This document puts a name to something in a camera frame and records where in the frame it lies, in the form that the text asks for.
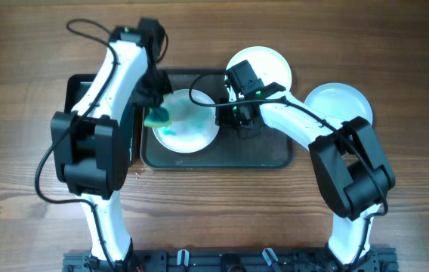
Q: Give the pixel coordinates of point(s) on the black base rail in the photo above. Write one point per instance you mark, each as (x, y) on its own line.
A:
(297, 260)

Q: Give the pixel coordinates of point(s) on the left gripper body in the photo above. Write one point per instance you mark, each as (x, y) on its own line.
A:
(155, 97)

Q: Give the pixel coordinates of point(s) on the white plate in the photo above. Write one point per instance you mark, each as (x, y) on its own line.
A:
(192, 127)
(269, 65)

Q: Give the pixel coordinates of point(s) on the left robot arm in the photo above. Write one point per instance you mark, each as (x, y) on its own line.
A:
(92, 140)

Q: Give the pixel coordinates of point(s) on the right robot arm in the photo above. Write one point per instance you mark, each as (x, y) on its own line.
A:
(352, 172)

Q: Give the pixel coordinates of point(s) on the black water tub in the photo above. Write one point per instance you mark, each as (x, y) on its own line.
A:
(74, 90)

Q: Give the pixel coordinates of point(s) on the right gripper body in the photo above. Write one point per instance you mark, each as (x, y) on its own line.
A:
(238, 118)

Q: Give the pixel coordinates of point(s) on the light blue plate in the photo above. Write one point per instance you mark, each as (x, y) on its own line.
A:
(341, 101)

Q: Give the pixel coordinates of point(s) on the green yellow sponge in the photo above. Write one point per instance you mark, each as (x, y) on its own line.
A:
(157, 118)

